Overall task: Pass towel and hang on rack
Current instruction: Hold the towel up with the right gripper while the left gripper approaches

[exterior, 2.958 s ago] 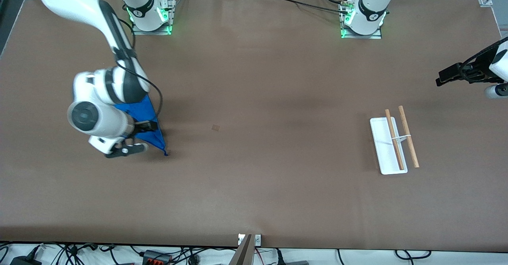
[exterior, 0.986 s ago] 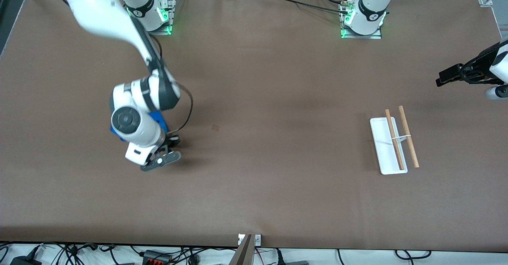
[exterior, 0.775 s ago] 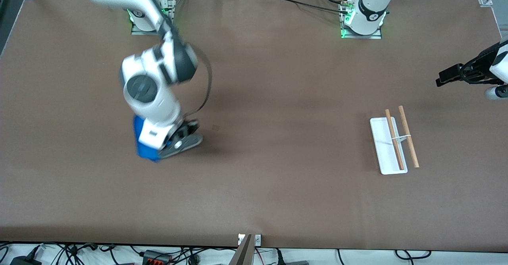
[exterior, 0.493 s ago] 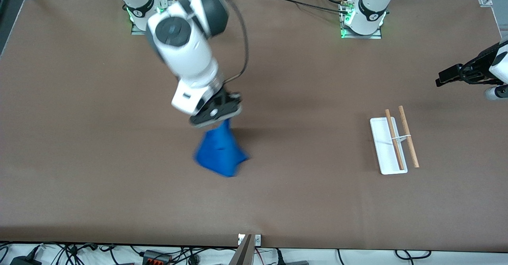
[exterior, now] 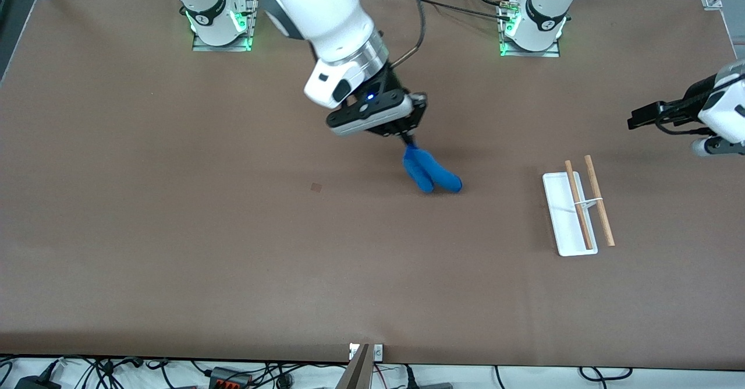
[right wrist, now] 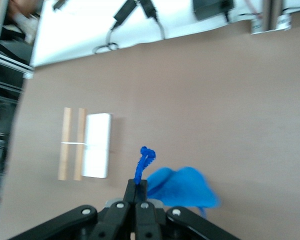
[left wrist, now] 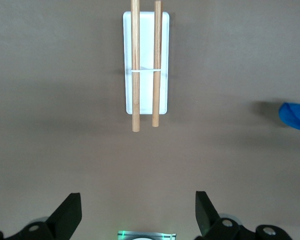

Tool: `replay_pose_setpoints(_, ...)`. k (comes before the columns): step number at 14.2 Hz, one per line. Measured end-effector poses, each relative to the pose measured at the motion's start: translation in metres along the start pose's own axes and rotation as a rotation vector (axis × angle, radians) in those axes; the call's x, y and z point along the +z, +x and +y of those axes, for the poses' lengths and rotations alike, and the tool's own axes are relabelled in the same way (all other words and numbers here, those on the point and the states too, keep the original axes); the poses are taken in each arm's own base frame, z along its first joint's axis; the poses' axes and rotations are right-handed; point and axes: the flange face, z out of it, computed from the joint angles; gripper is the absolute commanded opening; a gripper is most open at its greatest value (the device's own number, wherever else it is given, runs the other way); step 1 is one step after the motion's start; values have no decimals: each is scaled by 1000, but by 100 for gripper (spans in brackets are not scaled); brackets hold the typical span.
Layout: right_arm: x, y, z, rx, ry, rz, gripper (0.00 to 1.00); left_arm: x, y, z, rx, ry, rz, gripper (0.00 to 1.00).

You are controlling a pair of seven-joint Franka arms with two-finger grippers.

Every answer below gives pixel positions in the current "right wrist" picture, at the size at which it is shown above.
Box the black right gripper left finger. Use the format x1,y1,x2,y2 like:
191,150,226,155
8,178,137,240

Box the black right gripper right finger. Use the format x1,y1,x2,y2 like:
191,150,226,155
135,179,241,240

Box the blue microfibre towel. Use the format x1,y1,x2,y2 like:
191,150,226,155
133,145,221,219

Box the white towel rack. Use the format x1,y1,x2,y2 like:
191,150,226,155
57,107,113,182

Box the wooden rack rod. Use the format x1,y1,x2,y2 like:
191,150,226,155
57,107,73,181

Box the slim black power adapter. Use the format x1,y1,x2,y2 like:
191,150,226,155
113,0,138,23

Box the large black power adapter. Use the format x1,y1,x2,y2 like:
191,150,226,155
191,0,236,22

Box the looped black cable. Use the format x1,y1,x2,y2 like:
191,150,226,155
93,21,120,55

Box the aluminium frame profile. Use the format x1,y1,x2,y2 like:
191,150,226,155
0,48,35,80

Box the black cable connectors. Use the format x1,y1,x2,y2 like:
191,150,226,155
139,0,165,40

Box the silver pole bracket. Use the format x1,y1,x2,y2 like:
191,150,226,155
250,13,291,36

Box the grey camera pole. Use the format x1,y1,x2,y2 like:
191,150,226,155
261,0,279,32

